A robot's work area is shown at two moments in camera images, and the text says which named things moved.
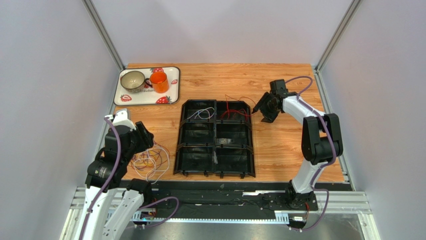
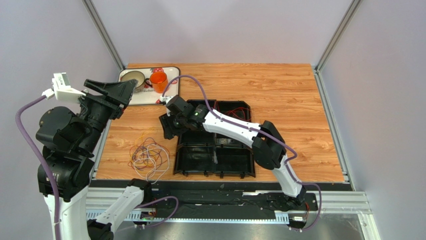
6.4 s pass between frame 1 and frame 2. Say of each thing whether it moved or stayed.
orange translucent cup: stayed
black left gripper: moved
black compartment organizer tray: stayed
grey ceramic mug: stayed
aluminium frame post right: stayed
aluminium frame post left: stayed
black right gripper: moved
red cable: moved
